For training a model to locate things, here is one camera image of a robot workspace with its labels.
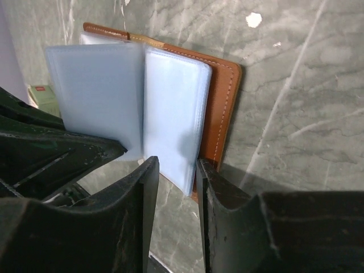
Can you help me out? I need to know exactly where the white cardboard box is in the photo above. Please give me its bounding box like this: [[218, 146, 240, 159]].
[[27, 85, 61, 118]]

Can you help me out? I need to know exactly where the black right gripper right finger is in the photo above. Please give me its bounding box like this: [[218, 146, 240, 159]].
[[196, 159, 363, 272]]

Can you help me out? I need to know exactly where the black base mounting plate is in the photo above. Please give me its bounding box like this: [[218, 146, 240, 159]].
[[147, 252, 173, 273]]

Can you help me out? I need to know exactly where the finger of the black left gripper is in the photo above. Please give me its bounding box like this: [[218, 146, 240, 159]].
[[1, 89, 127, 199]]

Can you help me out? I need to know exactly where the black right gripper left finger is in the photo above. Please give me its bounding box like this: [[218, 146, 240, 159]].
[[1, 156, 159, 272]]

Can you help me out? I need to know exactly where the brown leather card holder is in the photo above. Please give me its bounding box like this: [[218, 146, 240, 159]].
[[45, 23, 242, 198]]

